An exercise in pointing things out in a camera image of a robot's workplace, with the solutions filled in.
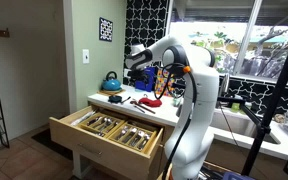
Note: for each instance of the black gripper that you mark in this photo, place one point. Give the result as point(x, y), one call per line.
point(140, 76)

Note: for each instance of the metal fork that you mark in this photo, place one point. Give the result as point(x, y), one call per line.
point(139, 108)

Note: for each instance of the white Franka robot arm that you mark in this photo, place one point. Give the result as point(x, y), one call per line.
point(201, 100)

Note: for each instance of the white item in drawer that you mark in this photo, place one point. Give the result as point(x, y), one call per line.
point(83, 118)

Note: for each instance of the light wooden kitchen drawer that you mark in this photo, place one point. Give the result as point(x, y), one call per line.
point(94, 150)

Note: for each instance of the stainless kitchen sink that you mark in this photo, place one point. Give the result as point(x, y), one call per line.
point(240, 125)

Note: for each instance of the large kitchen window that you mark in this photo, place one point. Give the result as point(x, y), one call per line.
point(237, 36)

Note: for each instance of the blue box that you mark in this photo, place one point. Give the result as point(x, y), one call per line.
point(149, 80)

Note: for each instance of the red-brown spatula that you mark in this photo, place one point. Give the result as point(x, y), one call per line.
point(150, 102)

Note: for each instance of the colourful patterned box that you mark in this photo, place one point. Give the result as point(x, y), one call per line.
point(160, 83)

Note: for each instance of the wooden trivet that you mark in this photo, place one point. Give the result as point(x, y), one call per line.
point(111, 92)

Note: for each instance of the wooden cutlery tray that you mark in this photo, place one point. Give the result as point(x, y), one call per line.
point(133, 137)
point(101, 124)

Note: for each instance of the chrome faucet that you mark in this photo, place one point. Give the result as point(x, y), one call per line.
point(224, 85)

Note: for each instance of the green sponge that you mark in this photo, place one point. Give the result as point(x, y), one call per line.
point(235, 107)

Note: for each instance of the white wall outlet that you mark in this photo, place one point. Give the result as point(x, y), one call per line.
point(126, 72)

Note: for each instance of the white light switch plate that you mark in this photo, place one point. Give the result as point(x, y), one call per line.
point(85, 56)

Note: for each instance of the framed wall picture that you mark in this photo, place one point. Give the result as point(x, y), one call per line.
point(106, 29)

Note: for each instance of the black camera stand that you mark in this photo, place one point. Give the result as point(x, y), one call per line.
point(270, 110)

